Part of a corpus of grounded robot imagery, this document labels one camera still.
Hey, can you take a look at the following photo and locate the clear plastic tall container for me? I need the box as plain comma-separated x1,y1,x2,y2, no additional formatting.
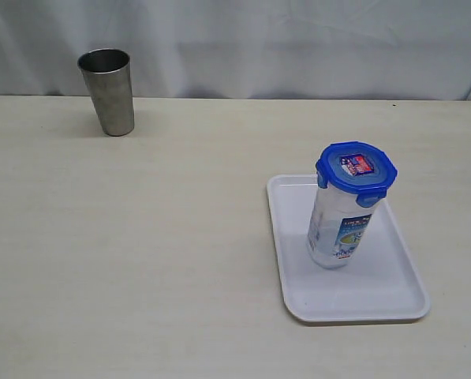
307,185,376,268

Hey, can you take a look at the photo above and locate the blue plastic lid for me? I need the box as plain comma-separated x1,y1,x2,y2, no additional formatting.
316,141,398,208

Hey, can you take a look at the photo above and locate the stainless steel tumbler cup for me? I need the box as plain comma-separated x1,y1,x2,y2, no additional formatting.
77,48,135,137

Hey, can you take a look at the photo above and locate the white rectangular plastic tray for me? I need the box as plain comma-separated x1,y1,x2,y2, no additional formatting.
267,174,431,325

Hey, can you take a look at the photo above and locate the white fabric backdrop curtain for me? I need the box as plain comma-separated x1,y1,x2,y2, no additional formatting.
0,1,471,100

